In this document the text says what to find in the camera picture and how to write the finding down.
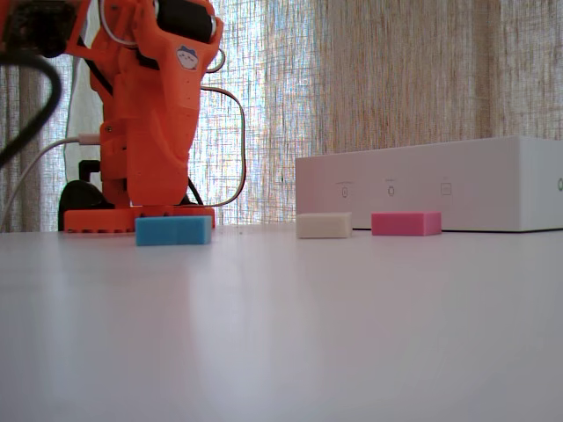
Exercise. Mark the orange gripper black servo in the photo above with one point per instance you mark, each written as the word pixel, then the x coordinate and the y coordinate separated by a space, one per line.
pixel 147 145

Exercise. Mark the blue foam cuboid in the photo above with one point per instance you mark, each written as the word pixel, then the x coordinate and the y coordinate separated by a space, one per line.
pixel 171 230

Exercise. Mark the cream white foam cuboid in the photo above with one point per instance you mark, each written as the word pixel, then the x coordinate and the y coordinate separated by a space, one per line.
pixel 323 226

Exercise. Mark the pink foam cuboid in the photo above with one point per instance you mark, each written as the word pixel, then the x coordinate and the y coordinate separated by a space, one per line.
pixel 402 224

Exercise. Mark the white box bin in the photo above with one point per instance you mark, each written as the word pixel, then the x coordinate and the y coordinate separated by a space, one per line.
pixel 440 184

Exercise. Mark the white hanging cloth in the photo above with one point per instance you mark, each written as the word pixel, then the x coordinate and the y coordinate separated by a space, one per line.
pixel 83 114

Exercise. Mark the black table clamp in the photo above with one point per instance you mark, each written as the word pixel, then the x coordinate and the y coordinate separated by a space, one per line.
pixel 79 198

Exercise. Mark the orange robot base plate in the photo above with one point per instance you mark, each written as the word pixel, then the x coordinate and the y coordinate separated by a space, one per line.
pixel 97 220

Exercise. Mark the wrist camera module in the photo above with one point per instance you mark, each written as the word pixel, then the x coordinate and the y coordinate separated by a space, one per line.
pixel 35 26

